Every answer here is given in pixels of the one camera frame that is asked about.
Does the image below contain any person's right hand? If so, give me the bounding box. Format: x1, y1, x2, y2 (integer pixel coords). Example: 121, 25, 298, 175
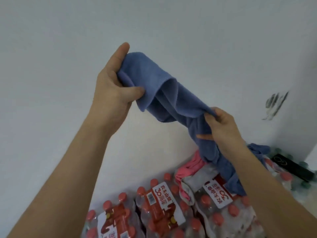
196, 107, 248, 159

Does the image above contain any person's left hand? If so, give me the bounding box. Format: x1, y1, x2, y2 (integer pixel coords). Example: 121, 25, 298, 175
90, 42, 146, 137

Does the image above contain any grey-blue towel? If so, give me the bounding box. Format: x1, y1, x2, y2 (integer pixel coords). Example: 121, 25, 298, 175
117, 52, 247, 197
247, 143, 271, 169

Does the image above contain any person's right forearm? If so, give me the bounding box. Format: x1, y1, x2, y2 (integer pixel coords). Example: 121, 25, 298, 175
222, 143, 317, 238

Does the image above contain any person's left forearm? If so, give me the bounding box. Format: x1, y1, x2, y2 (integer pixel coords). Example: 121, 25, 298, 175
7, 116, 117, 238

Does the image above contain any black phone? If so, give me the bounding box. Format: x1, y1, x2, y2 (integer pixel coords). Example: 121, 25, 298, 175
271, 153, 315, 183

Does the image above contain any stack of water bottle packs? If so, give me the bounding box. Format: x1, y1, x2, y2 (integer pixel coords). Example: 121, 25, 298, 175
82, 146, 317, 238

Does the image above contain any white gym machine frame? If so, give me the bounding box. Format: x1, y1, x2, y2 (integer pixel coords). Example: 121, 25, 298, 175
304, 143, 317, 172

